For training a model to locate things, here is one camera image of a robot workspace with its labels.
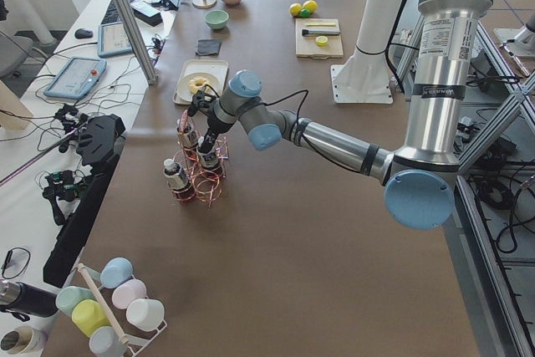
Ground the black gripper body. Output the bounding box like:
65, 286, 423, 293
205, 100, 228, 139

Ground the tea bottle dark liquid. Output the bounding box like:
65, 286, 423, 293
196, 145, 221, 171

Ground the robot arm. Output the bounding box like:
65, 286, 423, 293
188, 0, 493, 230

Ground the tea bottle rear slot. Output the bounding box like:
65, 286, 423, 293
177, 118, 198, 158

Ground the tea bottle slot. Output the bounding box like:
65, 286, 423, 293
177, 118, 198, 158
163, 158, 196, 203

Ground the tea bottle front slot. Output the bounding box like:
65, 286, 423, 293
163, 158, 196, 203

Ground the beige serving tray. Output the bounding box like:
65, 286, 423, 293
173, 59, 228, 105

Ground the white plate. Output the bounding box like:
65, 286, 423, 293
176, 73, 221, 102

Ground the glazed donut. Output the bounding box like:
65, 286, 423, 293
187, 76, 210, 94

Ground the grey folded cloth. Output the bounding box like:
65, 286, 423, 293
196, 38, 222, 56

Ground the green bowl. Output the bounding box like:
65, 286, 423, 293
204, 10, 230, 31

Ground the steel muddler black tip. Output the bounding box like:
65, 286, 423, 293
301, 28, 340, 37

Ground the blue teach pendant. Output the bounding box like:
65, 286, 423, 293
97, 22, 133, 58
43, 57, 107, 100

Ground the half lemon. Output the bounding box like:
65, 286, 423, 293
315, 35, 329, 47

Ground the wooden cutting board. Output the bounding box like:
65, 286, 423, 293
295, 18, 344, 59

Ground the yellow plastic knife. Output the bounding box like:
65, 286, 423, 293
305, 21, 336, 27

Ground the yellow lemon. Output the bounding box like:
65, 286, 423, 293
289, 3, 303, 17
303, 0, 318, 14

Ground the green lime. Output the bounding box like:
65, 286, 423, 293
298, 8, 311, 18

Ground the blue cup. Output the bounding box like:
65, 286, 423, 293
100, 257, 133, 288

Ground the black keyboard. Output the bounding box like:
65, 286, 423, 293
99, 0, 138, 26

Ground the black computer mouse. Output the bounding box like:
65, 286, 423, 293
74, 28, 94, 39

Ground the pink cup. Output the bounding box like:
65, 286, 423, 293
112, 278, 147, 309

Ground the white cup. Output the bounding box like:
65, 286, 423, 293
126, 298, 165, 332

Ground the mint green cup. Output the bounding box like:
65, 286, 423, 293
55, 286, 94, 317

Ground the yellow cup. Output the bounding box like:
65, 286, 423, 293
71, 299, 110, 338

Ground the grey cup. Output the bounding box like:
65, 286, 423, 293
89, 326, 127, 357

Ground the black thermos bottle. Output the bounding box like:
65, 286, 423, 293
1, 280, 58, 322

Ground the paper cup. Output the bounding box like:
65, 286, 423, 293
1, 325, 48, 355

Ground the copper wire bottle rack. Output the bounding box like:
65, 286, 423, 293
174, 111, 229, 207

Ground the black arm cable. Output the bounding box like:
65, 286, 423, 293
200, 84, 310, 132

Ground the black camera stand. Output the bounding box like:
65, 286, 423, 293
43, 114, 125, 288

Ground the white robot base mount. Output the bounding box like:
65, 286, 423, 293
331, 0, 403, 104

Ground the white wire cup rack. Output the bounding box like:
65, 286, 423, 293
74, 263, 167, 356

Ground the aluminium frame post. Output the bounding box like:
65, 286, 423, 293
113, 0, 158, 85

